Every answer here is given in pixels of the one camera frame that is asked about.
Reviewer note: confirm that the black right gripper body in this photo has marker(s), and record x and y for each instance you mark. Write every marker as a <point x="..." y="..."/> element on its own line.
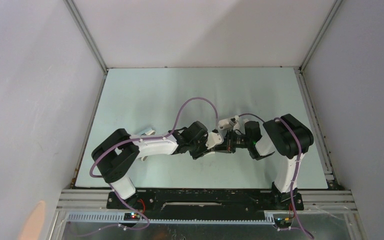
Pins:
<point x="234" y="141"/>

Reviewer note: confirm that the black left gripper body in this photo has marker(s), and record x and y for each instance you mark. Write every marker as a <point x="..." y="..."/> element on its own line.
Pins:
<point x="198" y="148"/>

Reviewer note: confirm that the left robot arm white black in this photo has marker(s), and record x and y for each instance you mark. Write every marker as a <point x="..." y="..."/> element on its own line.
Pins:
<point x="116" y="154"/>

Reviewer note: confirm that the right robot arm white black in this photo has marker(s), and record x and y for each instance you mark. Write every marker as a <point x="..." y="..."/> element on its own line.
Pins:
<point x="285" y="135"/>

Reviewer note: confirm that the pink stapler large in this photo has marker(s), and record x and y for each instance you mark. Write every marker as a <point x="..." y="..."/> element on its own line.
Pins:
<point x="231" y="123"/>

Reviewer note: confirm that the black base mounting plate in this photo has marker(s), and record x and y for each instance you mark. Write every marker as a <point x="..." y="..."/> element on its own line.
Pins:
<point x="204" y="204"/>

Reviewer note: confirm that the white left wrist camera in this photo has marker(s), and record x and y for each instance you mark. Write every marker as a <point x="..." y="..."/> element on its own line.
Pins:
<point x="214" y="138"/>

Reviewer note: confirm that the slotted cable duct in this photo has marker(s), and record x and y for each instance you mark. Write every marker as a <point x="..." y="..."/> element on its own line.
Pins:
<point x="124" y="218"/>

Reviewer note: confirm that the aluminium corner frame post left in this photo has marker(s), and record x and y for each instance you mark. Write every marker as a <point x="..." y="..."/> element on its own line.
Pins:
<point x="86" y="34"/>

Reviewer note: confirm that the aluminium corner frame post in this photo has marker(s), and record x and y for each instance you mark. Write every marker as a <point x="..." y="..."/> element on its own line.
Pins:
<point x="320" y="34"/>
<point x="86" y="34"/>

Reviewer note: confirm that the aluminium corner frame post right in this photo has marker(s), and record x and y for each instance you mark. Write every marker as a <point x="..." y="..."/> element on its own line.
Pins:
<point x="320" y="34"/>

